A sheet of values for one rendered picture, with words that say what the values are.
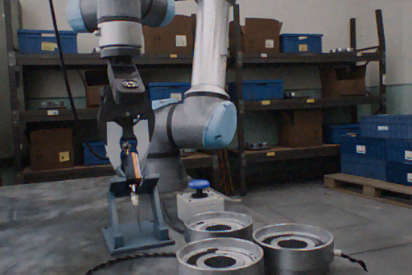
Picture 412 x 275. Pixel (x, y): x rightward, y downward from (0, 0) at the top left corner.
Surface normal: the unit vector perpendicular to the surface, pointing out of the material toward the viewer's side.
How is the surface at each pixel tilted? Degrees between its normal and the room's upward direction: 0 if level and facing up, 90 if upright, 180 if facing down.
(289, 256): 90
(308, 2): 90
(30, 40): 90
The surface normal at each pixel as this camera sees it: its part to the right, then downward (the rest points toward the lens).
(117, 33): 0.04, 0.05
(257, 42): 0.40, 0.07
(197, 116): -0.40, -0.23
